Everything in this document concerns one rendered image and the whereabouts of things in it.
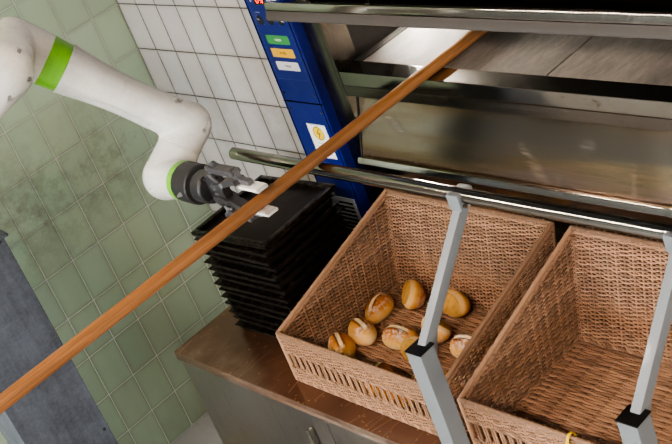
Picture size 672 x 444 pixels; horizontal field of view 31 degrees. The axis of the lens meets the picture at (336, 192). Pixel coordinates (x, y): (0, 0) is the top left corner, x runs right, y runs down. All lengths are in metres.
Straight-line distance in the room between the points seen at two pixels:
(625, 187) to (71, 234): 1.77
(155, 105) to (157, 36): 0.88
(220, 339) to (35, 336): 0.56
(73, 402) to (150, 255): 0.87
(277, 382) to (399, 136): 0.69
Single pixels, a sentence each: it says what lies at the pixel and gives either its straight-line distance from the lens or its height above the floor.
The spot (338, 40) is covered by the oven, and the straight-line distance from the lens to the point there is 3.00.
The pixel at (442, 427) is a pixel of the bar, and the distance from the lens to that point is 2.41.
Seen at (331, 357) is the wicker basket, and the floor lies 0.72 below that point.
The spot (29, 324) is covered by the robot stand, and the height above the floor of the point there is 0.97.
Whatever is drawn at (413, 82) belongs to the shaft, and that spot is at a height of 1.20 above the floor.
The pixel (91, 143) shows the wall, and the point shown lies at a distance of 3.65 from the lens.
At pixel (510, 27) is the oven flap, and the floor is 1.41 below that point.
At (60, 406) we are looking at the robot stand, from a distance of 3.07.
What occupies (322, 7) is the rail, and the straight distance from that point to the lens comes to 2.67.
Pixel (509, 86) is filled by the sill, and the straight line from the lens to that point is 2.62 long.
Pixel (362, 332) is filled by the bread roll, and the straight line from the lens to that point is 2.98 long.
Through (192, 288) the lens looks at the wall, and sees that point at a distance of 3.94.
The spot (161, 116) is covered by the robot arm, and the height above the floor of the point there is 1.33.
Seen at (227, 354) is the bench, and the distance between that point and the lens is 3.22.
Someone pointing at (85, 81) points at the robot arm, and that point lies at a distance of 2.70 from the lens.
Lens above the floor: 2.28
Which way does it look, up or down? 27 degrees down
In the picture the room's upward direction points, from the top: 21 degrees counter-clockwise
